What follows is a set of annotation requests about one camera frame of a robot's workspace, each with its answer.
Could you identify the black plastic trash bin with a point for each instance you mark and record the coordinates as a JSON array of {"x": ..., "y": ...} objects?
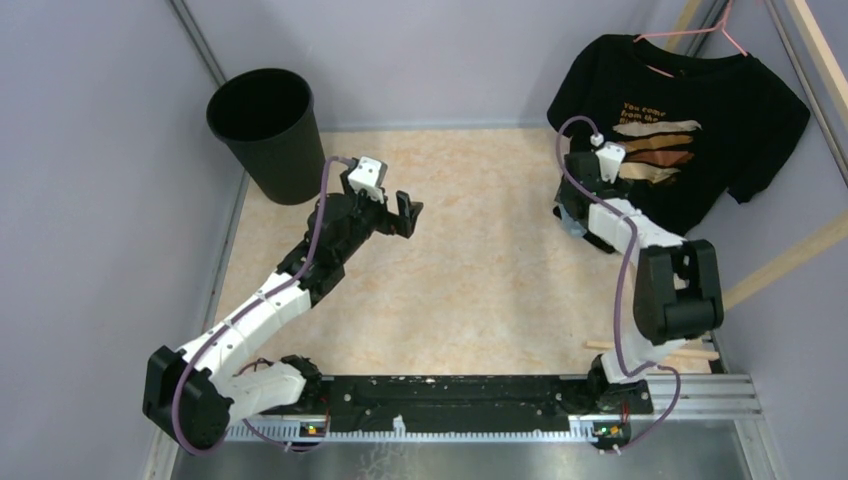
[{"x": 266, "y": 118}]

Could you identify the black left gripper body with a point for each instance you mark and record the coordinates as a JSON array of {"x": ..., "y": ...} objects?
[{"x": 370, "y": 214}]

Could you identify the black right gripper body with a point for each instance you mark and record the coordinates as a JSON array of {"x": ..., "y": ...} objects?
[{"x": 562, "y": 196}]

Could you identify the pink wire clothes hanger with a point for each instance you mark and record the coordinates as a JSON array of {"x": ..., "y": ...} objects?
[{"x": 698, "y": 22}]

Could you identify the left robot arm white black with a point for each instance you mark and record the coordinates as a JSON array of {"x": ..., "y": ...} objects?
[{"x": 195, "y": 393}]

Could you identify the light blue plastic trash bag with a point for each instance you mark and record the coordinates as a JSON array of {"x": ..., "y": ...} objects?
[{"x": 571, "y": 226}]

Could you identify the wooden frame bar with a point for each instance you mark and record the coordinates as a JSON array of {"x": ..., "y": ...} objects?
[{"x": 797, "y": 255}]

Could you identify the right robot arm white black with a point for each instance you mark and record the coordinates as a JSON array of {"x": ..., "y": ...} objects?
[{"x": 668, "y": 289}]

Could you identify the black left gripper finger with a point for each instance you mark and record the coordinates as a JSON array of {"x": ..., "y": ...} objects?
[
  {"x": 402, "y": 225},
  {"x": 408, "y": 210}
]

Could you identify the black printed t-shirt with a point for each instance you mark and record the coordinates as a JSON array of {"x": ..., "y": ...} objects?
[{"x": 692, "y": 129}]

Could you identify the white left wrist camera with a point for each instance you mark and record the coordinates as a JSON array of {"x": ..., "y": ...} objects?
[{"x": 367, "y": 178}]

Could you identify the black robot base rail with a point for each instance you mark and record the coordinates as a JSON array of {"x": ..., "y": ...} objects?
[{"x": 452, "y": 409}]

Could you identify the wooden stick on floor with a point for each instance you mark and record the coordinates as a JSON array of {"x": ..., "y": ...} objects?
[{"x": 658, "y": 353}]

